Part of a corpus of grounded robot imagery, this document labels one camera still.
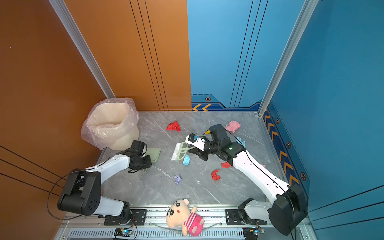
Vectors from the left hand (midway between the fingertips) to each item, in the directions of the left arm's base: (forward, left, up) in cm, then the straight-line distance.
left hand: (150, 162), depth 92 cm
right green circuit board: (-35, -56, -1) cm, 66 cm away
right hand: (-2, -26, +22) cm, 34 cm away
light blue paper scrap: (+1, -23, +2) cm, 23 cm away
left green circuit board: (-35, +6, -2) cm, 36 cm away
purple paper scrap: (-10, -19, +1) cm, 21 cm away
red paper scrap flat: (-1, -47, 0) cm, 47 cm away
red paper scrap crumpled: (-8, -40, +1) cm, 41 cm away
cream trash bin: (+9, +15, +25) cm, 31 cm away
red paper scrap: (+28, -12, +2) cm, 31 cm away
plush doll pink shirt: (-29, -22, +7) cm, 37 cm away
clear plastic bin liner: (+5, +30, +20) cm, 36 cm away
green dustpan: (+7, -1, -2) cm, 8 cm away
